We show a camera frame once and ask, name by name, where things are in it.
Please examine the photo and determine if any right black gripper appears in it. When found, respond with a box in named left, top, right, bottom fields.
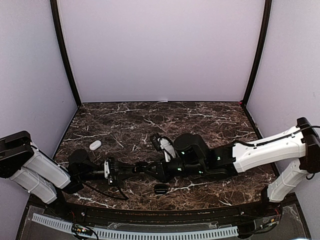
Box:
left=143, top=156, right=206, bottom=184

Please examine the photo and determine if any white earbud charging case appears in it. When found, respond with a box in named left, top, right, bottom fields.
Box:
left=89, top=140, right=102, bottom=151

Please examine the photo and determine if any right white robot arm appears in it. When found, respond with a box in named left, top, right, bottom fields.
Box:
left=143, top=117, right=320, bottom=217

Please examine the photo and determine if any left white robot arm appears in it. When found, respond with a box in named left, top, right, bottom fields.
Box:
left=0, top=130, right=119, bottom=218

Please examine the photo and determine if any black closed charging case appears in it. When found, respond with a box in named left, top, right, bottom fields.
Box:
left=153, top=183, right=169, bottom=195

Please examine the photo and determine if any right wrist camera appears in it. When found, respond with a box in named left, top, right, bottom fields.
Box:
left=158, top=137, right=176, bottom=163

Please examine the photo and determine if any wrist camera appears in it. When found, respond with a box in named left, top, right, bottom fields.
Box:
left=158, top=137, right=176, bottom=163
left=103, top=160, right=111, bottom=180

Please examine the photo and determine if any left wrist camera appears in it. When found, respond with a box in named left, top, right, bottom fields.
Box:
left=103, top=160, right=111, bottom=180

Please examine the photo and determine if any white slotted cable duct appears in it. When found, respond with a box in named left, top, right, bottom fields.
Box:
left=31, top=213, right=239, bottom=240

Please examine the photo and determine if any black front frame rail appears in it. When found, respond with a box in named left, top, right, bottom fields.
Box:
left=15, top=187, right=311, bottom=240

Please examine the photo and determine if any left black frame post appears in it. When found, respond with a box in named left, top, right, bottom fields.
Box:
left=50, top=0, right=82, bottom=108

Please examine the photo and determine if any black frame post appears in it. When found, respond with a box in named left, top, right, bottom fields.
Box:
left=50, top=0, right=82, bottom=108
left=241, top=0, right=273, bottom=108

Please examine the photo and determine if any right black frame post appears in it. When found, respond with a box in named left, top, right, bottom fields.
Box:
left=241, top=0, right=273, bottom=108

